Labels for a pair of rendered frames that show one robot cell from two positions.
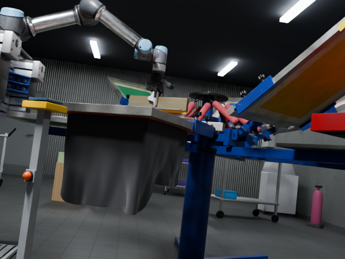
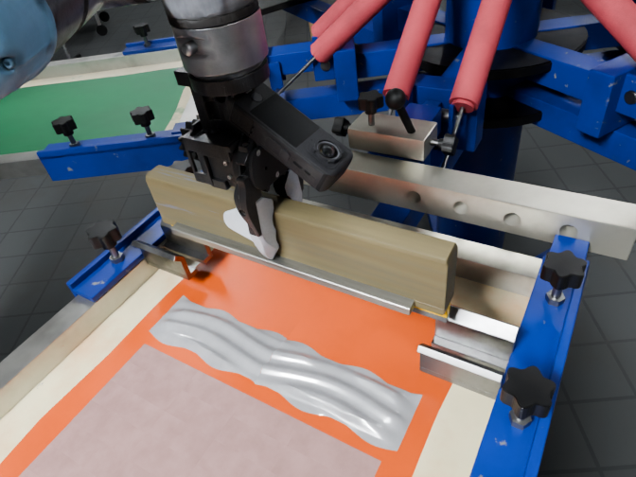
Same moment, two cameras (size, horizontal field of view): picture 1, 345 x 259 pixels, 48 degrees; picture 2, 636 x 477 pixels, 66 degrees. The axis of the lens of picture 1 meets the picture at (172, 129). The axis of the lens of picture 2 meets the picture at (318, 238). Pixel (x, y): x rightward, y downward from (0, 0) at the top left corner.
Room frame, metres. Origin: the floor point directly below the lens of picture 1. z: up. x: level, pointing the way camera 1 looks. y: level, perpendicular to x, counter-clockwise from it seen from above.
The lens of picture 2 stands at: (1.88, -0.02, 1.45)
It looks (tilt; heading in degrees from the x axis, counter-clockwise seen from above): 41 degrees down; 12
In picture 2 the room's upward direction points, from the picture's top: 10 degrees counter-clockwise
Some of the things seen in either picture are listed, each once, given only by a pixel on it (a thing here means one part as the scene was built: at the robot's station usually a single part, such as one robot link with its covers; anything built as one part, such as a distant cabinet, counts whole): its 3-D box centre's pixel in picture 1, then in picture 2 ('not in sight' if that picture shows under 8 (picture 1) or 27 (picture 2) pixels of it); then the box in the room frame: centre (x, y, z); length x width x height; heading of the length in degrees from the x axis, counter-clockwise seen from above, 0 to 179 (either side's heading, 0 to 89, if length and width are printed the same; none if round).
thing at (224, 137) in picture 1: (204, 137); (488, 44); (3.05, -0.25, 0.99); 0.82 x 0.79 x 0.12; 155
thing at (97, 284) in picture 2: not in sight; (162, 238); (2.43, 0.34, 0.98); 0.30 x 0.05 x 0.07; 155
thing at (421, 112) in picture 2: not in sight; (406, 141); (2.60, -0.04, 1.02); 0.17 x 0.06 x 0.05; 155
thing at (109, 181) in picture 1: (100, 161); not in sight; (1.83, 0.32, 0.74); 0.45 x 0.03 x 0.43; 65
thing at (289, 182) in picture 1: (278, 184); not in sight; (7.69, -2.17, 0.58); 0.68 x 0.53 x 1.16; 99
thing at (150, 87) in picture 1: (156, 82); (237, 125); (2.30, 0.13, 1.23); 0.09 x 0.08 x 0.12; 65
